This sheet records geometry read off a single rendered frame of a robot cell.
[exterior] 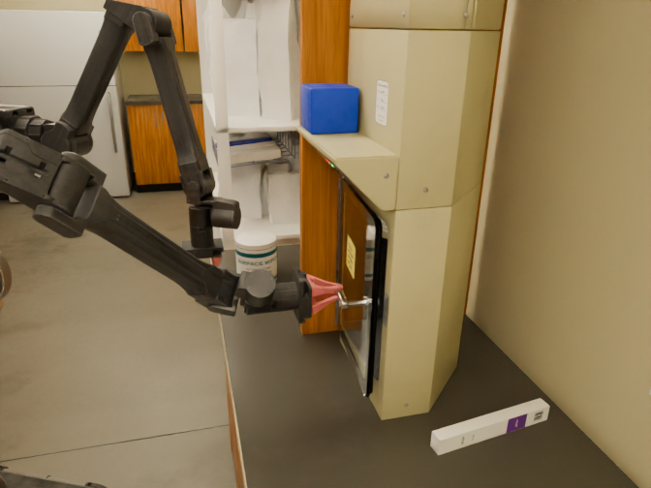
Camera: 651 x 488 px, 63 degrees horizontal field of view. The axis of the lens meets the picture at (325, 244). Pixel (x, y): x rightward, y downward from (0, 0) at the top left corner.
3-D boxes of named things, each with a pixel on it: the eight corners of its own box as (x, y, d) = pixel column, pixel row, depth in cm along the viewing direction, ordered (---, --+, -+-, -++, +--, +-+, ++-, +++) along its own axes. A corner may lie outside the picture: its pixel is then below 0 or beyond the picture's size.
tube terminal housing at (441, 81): (425, 328, 148) (455, 29, 119) (486, 403, 119) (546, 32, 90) (339, 340, 142) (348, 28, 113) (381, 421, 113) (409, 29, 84)
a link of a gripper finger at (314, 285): (347, 284, 108) (301, 289, 105) (346, 315, 110) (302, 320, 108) (338, 269, 114) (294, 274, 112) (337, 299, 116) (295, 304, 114)
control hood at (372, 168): (344, 167, 124) (345, 123, 120) (396, 211, 95) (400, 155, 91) (295, 169, 121) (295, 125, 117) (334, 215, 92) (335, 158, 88)
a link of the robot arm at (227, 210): (200, 174, 135) (185, 181, 127) (243, 177, 133) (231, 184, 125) (201, 219, 139) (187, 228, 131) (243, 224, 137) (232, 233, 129)
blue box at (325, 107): (344, 124, 119) (345, 82, 115) (357, 133, 110) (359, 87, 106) (300, 126, 116) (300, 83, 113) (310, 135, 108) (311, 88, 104)
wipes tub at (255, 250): (273, 269, 182) (272, 228, 176) (280, 286, 170) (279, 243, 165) (234, 273, 179) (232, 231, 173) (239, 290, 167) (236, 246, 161)
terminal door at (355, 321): (339, 325, 139) (344, 176, 124) (369, 401, 111) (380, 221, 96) (336, 325, 139) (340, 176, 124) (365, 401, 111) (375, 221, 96)
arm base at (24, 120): (37, 151, 143) (28, 106, 138) (63, 153, 141) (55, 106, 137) (13, 158, 135) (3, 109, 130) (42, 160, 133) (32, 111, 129)
